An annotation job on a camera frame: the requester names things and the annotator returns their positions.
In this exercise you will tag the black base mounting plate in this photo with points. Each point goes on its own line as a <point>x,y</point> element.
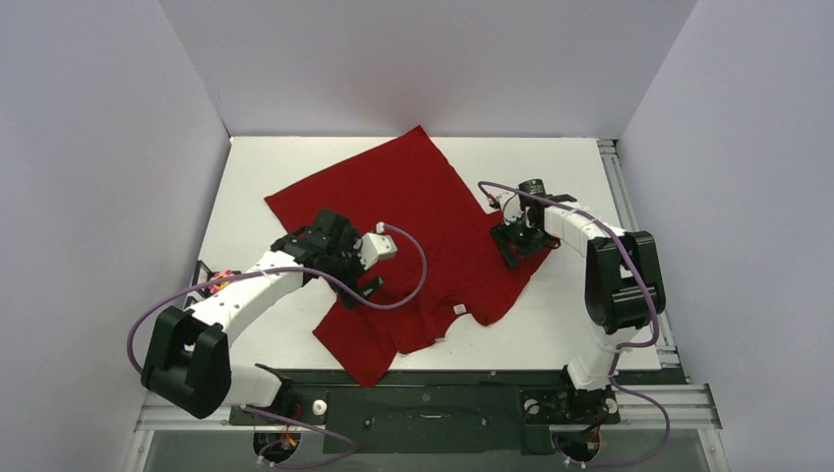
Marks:
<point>441,411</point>

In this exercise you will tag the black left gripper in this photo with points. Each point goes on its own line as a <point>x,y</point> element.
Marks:
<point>348,246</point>

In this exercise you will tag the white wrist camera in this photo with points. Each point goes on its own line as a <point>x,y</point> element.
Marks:
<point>376,246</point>
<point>510,208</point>

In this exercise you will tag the pink flower brooch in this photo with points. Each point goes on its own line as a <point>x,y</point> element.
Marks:
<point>219,280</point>

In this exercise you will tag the aluminium frame rail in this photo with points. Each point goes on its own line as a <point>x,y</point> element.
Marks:
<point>689,407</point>

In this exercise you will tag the red t-shirt garment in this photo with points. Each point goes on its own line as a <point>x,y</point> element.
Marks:
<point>446,256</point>

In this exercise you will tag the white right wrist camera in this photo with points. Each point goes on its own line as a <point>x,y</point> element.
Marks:
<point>510,208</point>

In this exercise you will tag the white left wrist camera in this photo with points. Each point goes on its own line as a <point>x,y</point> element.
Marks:
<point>376,246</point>

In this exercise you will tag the right side aluminium rail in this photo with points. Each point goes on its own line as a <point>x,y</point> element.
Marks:
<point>671,371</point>

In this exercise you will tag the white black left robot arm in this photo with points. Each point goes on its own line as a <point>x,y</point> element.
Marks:
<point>188,360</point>

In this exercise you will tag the black wire stand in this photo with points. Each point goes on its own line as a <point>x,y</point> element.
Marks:
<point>203,273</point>

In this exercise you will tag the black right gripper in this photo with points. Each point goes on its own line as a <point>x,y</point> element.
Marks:
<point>514,241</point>

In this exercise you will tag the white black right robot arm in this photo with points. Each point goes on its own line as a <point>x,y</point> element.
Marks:
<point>624,292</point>

